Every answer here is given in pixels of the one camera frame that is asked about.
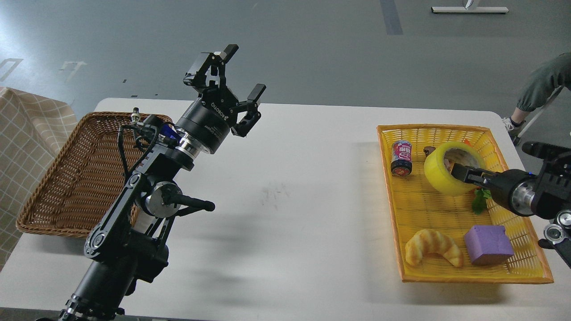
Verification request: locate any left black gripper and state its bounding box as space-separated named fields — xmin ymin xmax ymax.
xmin=175 ymin=44 xmax=267 ymax=154

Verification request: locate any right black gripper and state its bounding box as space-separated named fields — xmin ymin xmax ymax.
xmin=451 ymin=163 xmax=536 ymax=217

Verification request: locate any yellow tape roll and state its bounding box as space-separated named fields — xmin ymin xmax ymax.
xmin=424 ymin=142 xmax=485 ymax=197

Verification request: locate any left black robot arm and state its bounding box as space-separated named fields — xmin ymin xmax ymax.
xmin=58 ymin=44 xmax=266 ymax=321

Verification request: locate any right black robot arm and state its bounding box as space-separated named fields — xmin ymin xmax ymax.
xmin=451 ymin=141 xmax=571 ymax=265

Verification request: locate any orange toy carrot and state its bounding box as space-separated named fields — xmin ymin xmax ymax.
xmin=461 ymin=140 xmax=491 ymax=215

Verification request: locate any brown toy animal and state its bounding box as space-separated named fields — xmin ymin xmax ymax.
xmin=423 ymin=146 xmax=436 ymax=157

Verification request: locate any yellow plastic basket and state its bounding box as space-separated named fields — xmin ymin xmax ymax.
xmin=377 ymin=124 xmax=554 ymax=284

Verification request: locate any purple foam block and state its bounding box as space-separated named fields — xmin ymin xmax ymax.
xmin=463 ymin=224 xmax=515 ymax=266

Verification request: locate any small drink can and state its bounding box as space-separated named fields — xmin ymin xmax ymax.
xmin=391 ymin=140 xmax=413 ymax=177

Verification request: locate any toy croissant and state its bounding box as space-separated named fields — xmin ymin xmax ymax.
xmin=405 ymin=228 xmax=463 ymax=268

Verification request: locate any person in green clothing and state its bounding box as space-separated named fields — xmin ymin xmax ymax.
xmin=502 ymin=52 xmax=571 ymax=139

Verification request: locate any brown wicker basket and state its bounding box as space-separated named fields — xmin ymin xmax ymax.
xmin=16 ymin=112 xmax=131 ymax=239

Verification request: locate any white floor stand base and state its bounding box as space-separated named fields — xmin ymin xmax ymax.
xmin=431 ymin=0 xmax=509 ymax=14

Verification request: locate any beige checkered cloth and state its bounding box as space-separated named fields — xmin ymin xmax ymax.
xmin=0 ymin=87 xmax=77 ymax=268

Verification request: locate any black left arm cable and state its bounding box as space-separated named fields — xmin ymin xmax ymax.
xmin=117 ymin=124 xmax=157 ymax=179

